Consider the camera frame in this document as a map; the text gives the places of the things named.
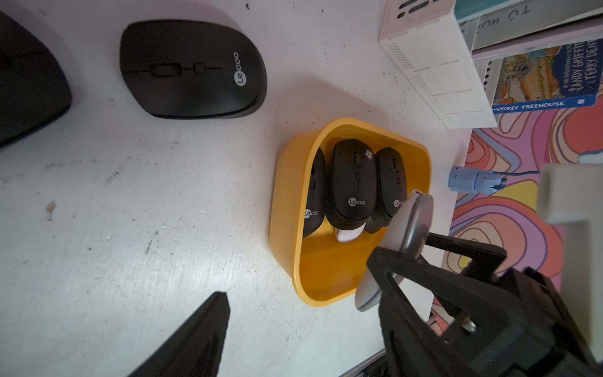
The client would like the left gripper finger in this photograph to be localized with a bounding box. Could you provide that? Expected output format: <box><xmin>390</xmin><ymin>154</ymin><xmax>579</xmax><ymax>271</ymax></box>
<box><xmin>130</xmin><ymin>292</ymin><xmax>230</xmax><ymax>377</ymax></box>

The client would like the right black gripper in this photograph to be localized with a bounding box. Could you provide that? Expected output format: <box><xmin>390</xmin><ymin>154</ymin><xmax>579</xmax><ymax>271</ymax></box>
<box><xmin>367</xmin><ymin>232</ymin><xmax>602</xmax><ymax>376</ymax></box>

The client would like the white mouse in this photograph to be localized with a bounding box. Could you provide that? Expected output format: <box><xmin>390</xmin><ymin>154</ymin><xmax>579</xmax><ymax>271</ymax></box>
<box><xmin>335</xmin><ymin>223</ymin><xmax>366</xmax><ymax>243</ymax></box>

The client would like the black flower sticker mouse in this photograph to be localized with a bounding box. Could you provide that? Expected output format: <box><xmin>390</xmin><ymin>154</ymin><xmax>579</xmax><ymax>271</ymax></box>
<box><xmin>326</xmin><ymin>139</ymin><xmax>377</xmax><ymax>231</ymax></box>

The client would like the black slim mouse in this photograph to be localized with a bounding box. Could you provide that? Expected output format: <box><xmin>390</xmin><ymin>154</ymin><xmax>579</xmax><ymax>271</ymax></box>
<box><xmin>302</xmin><ymin>149</ymin><xmax>328</xmax><ymax>238</ymax></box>

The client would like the black Lecoo mouse front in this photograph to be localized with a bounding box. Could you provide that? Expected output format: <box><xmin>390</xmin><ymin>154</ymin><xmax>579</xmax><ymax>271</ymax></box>
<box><xmin>119</xmin><ymin>20</ymin><xmax>268</xmax><ymax>119</ymax></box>

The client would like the yellow storage box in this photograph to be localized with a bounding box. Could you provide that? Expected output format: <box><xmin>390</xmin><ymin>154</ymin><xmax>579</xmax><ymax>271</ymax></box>
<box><xmin>269</xmin><ymin>118</ymin><xmax>431</xmax><ymax>307</ymax></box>

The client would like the white file organizer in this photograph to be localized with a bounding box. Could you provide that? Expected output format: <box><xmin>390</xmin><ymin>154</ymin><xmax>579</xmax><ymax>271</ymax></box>
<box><xmin>378</xmin><ymin>0</ymin><xmax>603</xmax><ymax>130</ymax></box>

